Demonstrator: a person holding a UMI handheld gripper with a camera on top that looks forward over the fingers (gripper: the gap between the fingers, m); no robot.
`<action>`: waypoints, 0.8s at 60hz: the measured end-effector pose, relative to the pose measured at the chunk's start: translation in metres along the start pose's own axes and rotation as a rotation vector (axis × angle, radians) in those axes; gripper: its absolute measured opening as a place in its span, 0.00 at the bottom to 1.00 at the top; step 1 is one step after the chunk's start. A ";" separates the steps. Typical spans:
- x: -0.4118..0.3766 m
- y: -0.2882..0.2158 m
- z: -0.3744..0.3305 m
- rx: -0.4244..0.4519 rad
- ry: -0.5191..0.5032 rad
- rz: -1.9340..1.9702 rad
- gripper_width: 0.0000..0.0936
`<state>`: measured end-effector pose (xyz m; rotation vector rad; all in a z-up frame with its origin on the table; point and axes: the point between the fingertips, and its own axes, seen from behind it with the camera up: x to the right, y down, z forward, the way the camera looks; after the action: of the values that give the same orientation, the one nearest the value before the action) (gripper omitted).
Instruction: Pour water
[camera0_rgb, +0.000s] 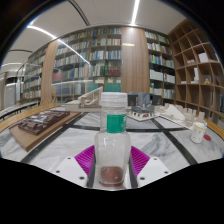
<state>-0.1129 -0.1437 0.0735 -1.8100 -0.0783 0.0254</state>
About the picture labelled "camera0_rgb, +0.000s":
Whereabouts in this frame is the straight ceiling light strip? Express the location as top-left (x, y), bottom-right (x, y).
top-left (130, 0), bottom-right (141, 26)

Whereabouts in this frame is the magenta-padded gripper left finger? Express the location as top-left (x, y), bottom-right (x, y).
top-left (49, 144), bottom-right (98, 189)

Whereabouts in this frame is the white ramp architectural model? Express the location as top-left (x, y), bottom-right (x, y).
top-left (64, 86), bottom-right (104, 113)

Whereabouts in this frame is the brown model on wooden board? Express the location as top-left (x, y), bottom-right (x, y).
top-left (8, 109), bottom-right (81, 153)

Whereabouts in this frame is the dark bookshelf wall with books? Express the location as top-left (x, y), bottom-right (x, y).
top-left (19, 26), bottom-right (176, 104)

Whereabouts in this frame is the clear bottle with green label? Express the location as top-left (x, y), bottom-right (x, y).
top-left (94, 92), bottom-right (132, 188)

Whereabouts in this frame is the wooden cubby shelf unit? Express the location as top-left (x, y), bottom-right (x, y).
top-left (168, 18), bottom-right (224, 126)

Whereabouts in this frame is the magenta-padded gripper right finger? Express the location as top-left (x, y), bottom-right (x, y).
top-left (128, 145), bottom-right (173, 190)

